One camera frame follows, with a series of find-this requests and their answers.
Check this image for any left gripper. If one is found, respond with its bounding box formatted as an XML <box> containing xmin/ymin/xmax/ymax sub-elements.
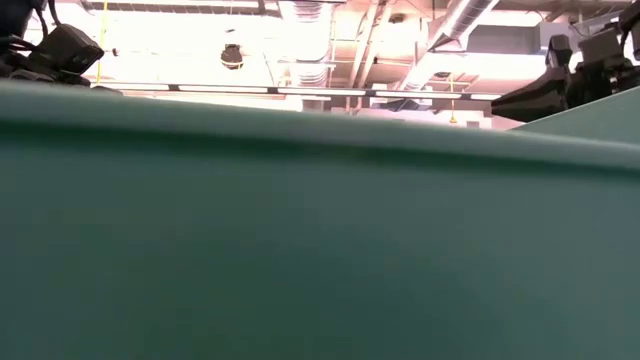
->
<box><xmin>0</xmin><ymin>47</ymin><xmax>123</xmax><ymax>96</ymax></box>

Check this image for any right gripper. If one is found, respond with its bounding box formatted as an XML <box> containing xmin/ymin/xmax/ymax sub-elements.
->
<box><xmin>491</xmin><ymin>34</ymin><xmax>640</xmax><ymax>124</ymax></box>

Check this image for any light blue plastic bin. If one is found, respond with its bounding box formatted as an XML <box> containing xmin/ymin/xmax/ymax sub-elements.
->
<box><xmin>0</xmin><ymin>78</ymin><xmax>640</xmax><ymax>360</ymax></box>

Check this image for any grey ceiling ventilation box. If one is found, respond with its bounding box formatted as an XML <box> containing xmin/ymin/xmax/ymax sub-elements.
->
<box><xmin>466</xmin><ymin>23</ymin><xmax>551</xmax><ymax>55</ymax></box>

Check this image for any yellow hanging pendant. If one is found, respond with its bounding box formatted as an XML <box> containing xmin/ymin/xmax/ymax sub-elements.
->
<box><xmin>447</xmin><ymin>72</ymin><xmax>459</xmax><ymax>125</ymax></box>

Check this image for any black hanging ceiling dome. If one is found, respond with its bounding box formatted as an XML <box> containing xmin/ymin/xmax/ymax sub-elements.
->
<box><xmin>219</xmin><ymin>43</ymin><xmax>245</xmax><ymax>71</ymax></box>

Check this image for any yellow hanging cord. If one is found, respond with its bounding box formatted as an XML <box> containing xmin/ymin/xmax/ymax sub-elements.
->
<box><xmin>94</xmin><ymin>0</ymin><xmax>109</xmax><ymax>85</ymax></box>

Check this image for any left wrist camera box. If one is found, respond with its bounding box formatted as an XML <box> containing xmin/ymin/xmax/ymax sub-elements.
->
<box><xmin>30</xmin><ymin>23</ymin><xmax>106</xmax><ymax>76</ymax></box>

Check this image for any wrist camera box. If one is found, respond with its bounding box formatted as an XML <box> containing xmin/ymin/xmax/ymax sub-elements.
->
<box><xmin>578</xmin><ymin>28</ymin><xmax>623</xmax><ymax>65</ymax></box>
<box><xmin>30</xmin><ymin>23</ymin><xmax>106</xmax><ymax>76</ymax></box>

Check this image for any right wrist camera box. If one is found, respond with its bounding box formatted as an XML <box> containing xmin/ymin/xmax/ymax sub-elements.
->
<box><xmin>578</xmin><ymin>28</ymin><xmax>623</xmax><ymax>65</ymax></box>

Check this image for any ribbed silver air duct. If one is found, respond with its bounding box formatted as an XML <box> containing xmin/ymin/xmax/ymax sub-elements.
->
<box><xmin>278</xmin><ymin>0</ymin><xmax>337</xmax><ymax>89</ymax></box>

